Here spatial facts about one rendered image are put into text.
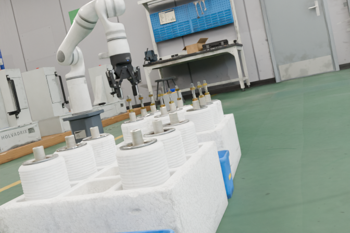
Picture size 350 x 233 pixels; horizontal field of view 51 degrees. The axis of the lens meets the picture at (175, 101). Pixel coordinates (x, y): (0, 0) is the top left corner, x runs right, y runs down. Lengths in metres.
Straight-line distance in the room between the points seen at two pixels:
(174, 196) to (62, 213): 0.23
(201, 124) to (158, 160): 0.53
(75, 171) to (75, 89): 0.91
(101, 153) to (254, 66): 5.60
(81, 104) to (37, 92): 2.41
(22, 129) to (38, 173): 2.81
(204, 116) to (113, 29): 0.43
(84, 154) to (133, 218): 0.28
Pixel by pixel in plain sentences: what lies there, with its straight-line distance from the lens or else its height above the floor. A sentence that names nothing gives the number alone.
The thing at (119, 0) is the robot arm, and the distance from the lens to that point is 1.32.
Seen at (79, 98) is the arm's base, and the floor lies 0.38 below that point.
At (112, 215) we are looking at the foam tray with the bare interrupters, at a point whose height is 0.14.
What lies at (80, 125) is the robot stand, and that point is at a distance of 1.76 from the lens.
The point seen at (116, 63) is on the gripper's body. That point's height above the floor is 0.46.
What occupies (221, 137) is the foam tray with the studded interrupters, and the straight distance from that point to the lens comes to 1.17.
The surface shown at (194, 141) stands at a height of 0.20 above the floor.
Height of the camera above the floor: 0.36
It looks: 3 degrees down
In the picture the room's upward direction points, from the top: 12 degrees counter-clockwise
